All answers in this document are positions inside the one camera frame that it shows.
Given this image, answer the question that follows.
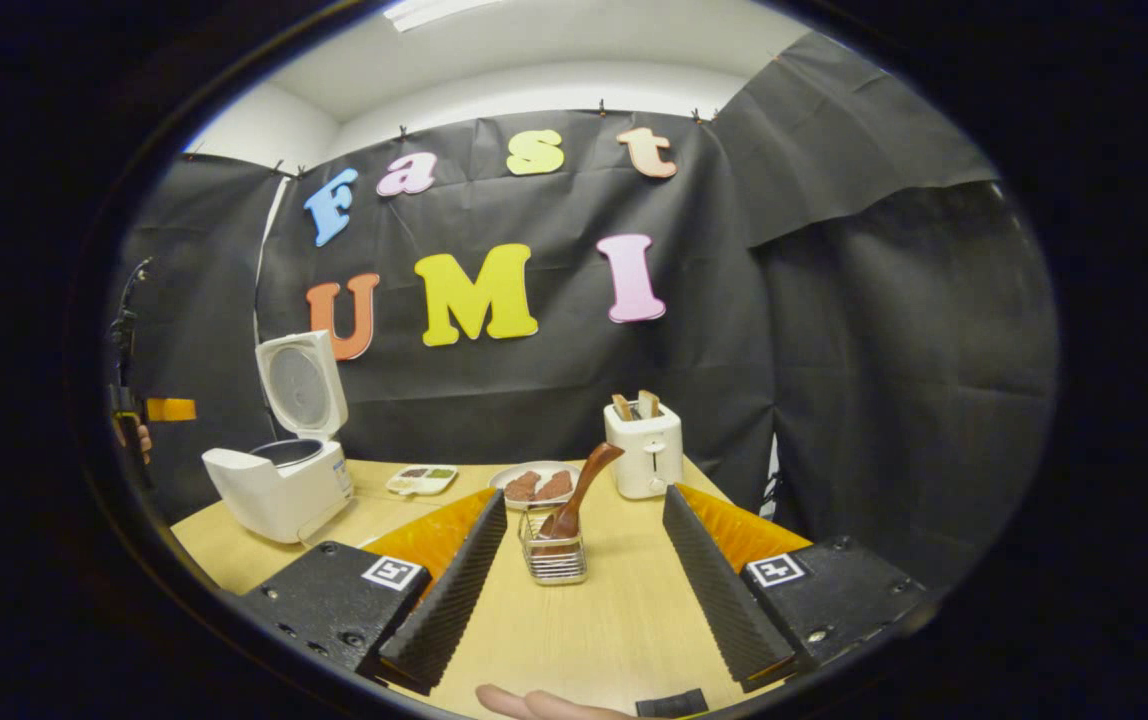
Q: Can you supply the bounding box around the white divided condiment dish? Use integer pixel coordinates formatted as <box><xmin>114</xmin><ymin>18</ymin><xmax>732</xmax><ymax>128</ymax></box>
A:
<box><xmin>386</xmin><ymin>465</ymin><xmax>459</xmax><ymax>497</ymax></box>

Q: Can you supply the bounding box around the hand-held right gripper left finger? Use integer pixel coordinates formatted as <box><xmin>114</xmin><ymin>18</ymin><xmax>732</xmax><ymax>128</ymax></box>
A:
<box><xmin>232</xmin><ymin>486</ymin><xmax>509</xmax><ymax>697</ymax></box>

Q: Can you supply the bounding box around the wire chopstick holder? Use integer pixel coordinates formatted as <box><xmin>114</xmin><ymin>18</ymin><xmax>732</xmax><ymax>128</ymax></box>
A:
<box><xmin>519</xmin><ymin>505</ymin><xmax>588</xmax><ymax>586</ymax></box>

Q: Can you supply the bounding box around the white toaster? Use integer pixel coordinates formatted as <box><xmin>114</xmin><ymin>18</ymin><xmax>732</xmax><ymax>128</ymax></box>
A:
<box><xmin>604</xmin><ymin>398</ymin><xmax>684</xmax><ymax>500</ymax></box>

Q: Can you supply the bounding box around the brown wooden spoon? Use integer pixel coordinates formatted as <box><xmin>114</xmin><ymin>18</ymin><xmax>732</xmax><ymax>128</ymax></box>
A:
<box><xmin>537</xmin><ymin>443</ymin><xmax>625</xmax><ymax>541</ymax></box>

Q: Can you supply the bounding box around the white round plate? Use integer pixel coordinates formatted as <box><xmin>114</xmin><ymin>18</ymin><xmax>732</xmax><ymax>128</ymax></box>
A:
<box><xmin>489</xmin><ymin>461</ymin><xmax>583</xmax><ymax>511</ymax></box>

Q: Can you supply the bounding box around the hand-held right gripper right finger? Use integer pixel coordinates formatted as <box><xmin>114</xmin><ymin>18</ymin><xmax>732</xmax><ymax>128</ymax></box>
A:
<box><xmin>661</xmin><ymin>481</ymin><xmax>935</xmax><ymax>694</ymax></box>

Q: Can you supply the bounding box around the white rice cooker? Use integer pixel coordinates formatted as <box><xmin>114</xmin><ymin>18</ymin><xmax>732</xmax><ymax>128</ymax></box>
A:
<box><xmin>202</xmin><ymin>330</ymin><xmax>355</xmax><ymax>546</ymax></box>

